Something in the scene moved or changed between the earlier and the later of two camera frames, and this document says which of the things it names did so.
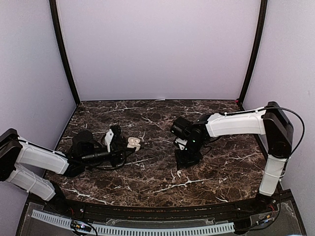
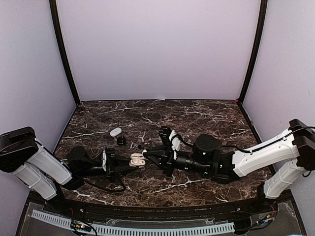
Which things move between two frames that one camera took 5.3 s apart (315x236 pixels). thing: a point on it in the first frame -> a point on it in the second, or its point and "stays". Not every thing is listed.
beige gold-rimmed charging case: (134, 142) -> (137, 160)
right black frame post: (259, 39) stays
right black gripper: (196, 160) -> (164, 165)
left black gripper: (116, 152) -> (112, 170)
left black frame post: (56, 24) stays
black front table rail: (72, 205) stays
